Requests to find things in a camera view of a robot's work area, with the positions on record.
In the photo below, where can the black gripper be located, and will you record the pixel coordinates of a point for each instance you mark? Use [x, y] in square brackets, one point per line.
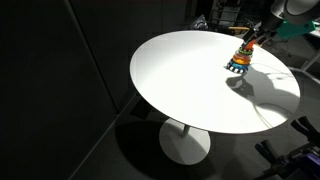
[266, 26]

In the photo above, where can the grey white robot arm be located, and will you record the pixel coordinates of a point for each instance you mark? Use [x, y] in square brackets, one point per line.
[298, 10]

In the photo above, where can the wooden armrest board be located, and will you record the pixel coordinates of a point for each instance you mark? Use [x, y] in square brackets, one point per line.
[238, 28]

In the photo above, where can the black bag with grey print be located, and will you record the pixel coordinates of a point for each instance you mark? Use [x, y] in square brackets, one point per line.
[200, 24]

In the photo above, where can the grey metal side table leg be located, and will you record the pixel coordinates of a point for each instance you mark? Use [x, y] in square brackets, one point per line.
[311, 60]

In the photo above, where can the purple machine part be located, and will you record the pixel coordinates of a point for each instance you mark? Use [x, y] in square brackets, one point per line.
[311, 161]

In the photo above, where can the black metal chair frame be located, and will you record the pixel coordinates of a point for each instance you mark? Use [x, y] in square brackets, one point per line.
[226, 15]

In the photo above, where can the teal camera mount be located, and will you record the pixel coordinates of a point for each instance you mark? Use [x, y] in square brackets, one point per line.
[295, 29]

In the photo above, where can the white round table pedestal base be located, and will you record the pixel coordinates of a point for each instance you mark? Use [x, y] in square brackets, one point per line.
[183, 146]

